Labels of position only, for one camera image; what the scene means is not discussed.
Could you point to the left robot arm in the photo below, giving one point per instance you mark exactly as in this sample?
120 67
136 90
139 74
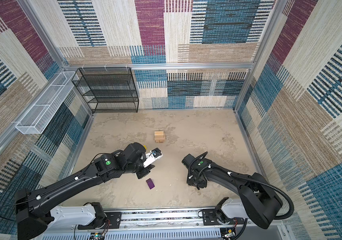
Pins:
39 210

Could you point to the wood block front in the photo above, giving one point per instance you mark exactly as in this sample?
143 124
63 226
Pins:
157 134

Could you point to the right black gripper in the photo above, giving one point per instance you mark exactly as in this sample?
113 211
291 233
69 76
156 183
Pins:
190 182

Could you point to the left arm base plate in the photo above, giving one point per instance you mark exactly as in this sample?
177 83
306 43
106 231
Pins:
112 220

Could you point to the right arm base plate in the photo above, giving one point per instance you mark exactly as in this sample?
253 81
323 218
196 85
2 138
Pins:
217 217

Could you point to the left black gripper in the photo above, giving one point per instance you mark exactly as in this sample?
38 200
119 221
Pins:
146 171

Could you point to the white mesh wall basket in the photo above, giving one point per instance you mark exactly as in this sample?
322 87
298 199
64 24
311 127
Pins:
45 107

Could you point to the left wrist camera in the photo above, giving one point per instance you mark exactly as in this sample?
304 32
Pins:
152 156

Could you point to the aluminium front rail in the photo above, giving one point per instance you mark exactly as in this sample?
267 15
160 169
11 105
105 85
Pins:
171 224

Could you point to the purple block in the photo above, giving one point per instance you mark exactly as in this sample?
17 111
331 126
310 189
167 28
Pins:
150 183

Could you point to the wood block pair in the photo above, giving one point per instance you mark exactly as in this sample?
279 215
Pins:
162 140

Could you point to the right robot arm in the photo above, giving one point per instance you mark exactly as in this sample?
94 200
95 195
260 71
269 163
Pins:
260 200

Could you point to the black wire shelf rack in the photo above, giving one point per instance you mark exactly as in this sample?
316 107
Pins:
107 90

